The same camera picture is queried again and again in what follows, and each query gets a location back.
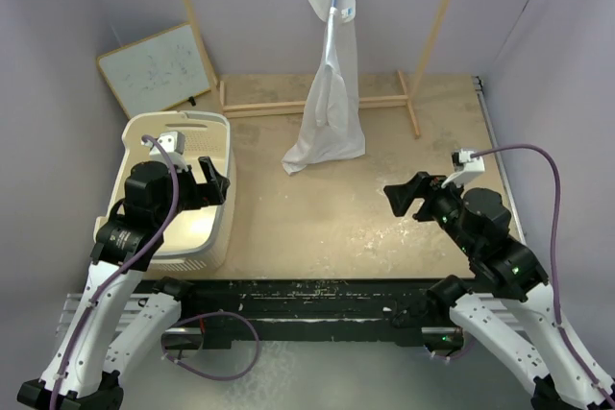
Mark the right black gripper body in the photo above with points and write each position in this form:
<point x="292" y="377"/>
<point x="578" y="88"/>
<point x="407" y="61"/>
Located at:
<point x="440" y="203"/>

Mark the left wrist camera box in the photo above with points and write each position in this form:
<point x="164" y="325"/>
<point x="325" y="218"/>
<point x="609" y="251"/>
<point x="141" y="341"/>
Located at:
<point x="173" y="143"/>

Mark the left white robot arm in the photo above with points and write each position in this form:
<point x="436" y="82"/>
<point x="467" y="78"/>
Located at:
<point x="84" y="373"/>

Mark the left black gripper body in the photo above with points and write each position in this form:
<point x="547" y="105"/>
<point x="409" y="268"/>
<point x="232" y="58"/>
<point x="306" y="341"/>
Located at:
<point x="193" y="195"/>

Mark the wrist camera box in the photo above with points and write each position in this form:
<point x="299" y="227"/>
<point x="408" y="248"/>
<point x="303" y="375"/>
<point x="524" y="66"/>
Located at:
<point x="173" y="143"/>
<point x="468" y="166"/>

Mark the small whiteboard wooden frame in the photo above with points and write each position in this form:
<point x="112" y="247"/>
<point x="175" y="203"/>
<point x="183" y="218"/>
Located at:
<point x="156" y="73"/>

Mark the white t shirt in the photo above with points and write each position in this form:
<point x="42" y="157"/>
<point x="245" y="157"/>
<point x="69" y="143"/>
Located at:
<point x="330" y="128"/>

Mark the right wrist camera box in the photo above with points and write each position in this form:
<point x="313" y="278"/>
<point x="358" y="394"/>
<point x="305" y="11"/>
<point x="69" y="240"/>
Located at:
<point x="468" y="166"/>

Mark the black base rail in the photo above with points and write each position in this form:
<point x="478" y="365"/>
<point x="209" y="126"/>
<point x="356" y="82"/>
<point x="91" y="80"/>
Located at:
<point x="389" y="310"/>

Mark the white plastic laundry basket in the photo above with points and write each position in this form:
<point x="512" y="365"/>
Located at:
<point x="196" y="240"/>

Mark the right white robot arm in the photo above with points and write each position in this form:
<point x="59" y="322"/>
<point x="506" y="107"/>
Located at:
<point x="546" y="357"/>

